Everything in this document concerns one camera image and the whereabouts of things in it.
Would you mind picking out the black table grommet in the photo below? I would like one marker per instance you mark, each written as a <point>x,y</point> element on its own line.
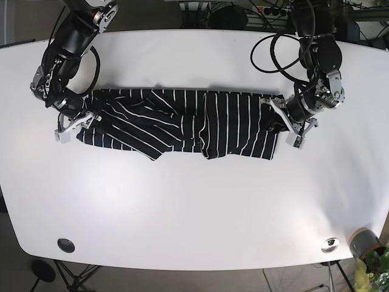
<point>66,245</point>

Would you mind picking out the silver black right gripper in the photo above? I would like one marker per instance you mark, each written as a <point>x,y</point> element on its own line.
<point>55,94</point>

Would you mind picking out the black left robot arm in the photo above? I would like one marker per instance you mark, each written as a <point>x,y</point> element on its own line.
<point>315,73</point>

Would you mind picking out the potted green plant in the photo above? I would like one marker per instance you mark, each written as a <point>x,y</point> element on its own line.
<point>371,257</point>

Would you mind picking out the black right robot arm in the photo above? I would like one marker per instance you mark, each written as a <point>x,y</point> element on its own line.
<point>70,40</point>

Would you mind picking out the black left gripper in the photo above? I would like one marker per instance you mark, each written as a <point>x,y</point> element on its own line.
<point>306,102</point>

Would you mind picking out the black tripod stand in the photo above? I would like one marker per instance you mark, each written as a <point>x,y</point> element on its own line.
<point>45,273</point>

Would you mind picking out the silver table grommet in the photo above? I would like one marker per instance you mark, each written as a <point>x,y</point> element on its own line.
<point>330,245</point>

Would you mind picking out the navy white striped T-shirt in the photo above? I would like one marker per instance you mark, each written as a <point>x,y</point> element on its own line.
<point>155,121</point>

